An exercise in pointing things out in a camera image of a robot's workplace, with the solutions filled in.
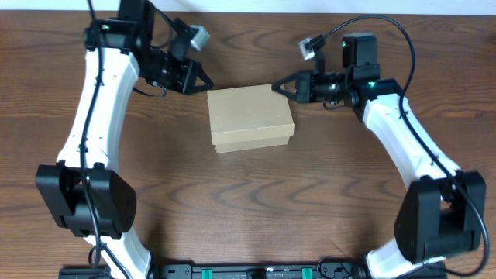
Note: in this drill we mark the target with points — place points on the cardboard box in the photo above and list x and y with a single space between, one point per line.
249 118

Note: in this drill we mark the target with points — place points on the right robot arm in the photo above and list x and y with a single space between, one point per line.
441 215

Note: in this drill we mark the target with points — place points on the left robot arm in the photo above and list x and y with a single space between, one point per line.
83 190

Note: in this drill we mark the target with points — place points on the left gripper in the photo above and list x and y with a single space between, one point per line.
184 84

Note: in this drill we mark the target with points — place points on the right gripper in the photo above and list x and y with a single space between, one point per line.
304 87

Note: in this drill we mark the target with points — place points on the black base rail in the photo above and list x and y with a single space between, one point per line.
326 269

